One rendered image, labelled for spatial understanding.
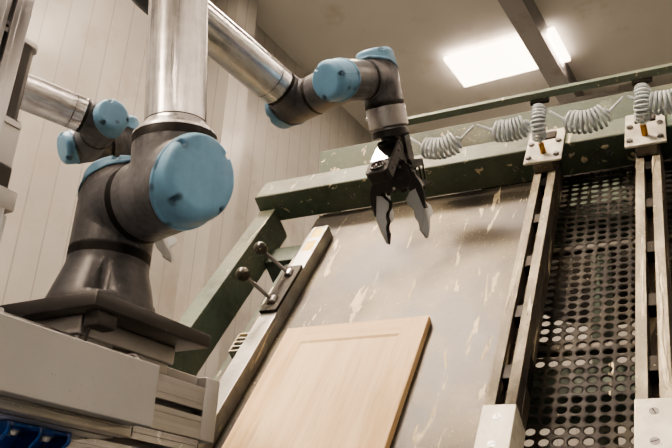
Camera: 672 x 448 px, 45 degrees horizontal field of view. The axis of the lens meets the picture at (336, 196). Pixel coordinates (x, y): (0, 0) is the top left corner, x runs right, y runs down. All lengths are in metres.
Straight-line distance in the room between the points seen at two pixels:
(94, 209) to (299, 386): 0.82
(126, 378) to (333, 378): 0.93
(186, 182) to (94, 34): 5.67
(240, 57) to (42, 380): 0.76
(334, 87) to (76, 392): 0.74
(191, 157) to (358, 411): 0.81
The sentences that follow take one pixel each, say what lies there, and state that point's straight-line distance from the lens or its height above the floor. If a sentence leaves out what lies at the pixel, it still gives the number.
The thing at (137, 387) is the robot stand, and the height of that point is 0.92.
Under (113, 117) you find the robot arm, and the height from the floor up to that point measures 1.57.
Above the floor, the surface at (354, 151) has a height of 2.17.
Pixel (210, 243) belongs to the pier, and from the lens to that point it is 6.76.
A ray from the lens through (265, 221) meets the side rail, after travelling 2.55.
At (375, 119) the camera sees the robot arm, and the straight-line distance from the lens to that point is 1.50.
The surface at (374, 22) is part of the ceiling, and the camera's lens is 8.50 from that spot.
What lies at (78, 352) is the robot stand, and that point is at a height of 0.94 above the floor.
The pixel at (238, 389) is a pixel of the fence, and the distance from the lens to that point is 1.91.
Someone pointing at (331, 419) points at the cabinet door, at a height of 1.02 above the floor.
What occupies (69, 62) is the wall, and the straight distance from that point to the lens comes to 6.41.
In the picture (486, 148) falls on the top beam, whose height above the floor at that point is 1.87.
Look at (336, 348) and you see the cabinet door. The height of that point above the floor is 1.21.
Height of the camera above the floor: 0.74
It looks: 25 degrees up
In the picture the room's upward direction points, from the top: 3 degrees clockwise
